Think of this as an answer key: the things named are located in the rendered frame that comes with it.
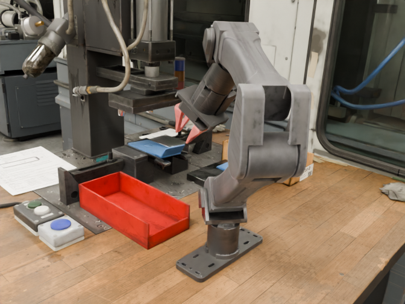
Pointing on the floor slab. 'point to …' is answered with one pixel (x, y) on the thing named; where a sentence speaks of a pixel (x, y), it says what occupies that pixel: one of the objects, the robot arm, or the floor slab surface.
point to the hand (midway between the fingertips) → (184, 134)
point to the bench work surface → (103, 250)
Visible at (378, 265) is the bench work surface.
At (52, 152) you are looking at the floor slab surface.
